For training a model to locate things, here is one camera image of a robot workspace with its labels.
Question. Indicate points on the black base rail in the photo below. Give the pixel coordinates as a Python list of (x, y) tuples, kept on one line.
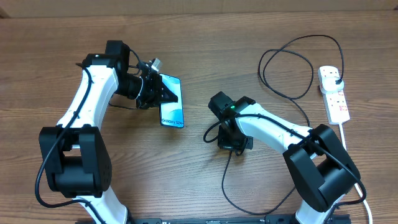
[(268, 219)]

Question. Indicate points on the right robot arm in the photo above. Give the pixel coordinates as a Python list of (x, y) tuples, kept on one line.
[(320, 167)]

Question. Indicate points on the white charger plug adapter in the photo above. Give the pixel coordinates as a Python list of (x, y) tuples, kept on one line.
[(329, 85)]

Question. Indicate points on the white power strip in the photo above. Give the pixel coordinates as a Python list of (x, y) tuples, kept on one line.
[(335, 103)]

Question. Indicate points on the blue Galaxy smartphone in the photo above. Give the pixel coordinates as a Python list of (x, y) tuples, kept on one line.
[(171, 114)]

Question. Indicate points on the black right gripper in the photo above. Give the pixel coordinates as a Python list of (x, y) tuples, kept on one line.
[(226, 144)]

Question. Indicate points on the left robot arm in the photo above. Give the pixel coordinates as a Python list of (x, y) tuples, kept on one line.
[(76, 162)]

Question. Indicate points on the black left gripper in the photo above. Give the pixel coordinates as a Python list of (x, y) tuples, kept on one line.
[(154, 97)]

